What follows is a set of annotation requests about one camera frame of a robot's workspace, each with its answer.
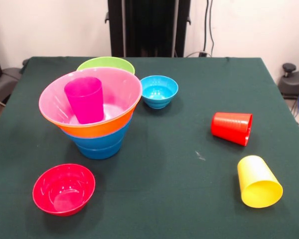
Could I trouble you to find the purple cup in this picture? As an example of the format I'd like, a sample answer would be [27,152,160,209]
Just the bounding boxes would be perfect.
[64,76,105,124]

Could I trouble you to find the large orange bowl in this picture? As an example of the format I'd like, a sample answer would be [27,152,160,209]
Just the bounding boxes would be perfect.
[46,99,142,139]

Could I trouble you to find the large blue bowl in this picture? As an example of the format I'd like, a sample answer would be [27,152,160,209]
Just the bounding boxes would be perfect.
[62,117,133,150]

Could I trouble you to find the large pink bowl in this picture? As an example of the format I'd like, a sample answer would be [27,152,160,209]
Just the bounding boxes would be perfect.
[38,67,143,128]

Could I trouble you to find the red cup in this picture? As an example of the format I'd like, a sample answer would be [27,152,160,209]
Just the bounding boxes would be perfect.
[210,112,254,147]

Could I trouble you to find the green bowl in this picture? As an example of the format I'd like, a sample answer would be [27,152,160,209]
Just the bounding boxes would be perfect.
[76,56,136,75]

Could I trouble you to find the small crimson bowl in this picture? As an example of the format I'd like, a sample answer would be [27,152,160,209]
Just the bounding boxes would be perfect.
[32,163,96,217]

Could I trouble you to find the ribbed blue bowl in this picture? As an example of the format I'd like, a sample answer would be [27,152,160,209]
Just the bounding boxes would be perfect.
[76,140,124,160]

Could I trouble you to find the small light blue bowl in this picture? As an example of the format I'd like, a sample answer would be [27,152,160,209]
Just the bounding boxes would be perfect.
[141,75,179,110]

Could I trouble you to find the dark green tablecloth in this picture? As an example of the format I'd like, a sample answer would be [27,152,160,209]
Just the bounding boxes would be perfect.
[0,56,299,239]

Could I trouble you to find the yellow cup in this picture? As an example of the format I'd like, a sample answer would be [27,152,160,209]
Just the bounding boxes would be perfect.
[237,155,284,209]

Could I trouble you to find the black pedestal leg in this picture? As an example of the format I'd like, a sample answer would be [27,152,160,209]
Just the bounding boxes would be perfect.
[278,63,299,100]
[0,67,22,103]

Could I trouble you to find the black wall cables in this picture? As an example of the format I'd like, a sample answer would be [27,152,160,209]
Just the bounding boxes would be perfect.
[186,0,215,58]

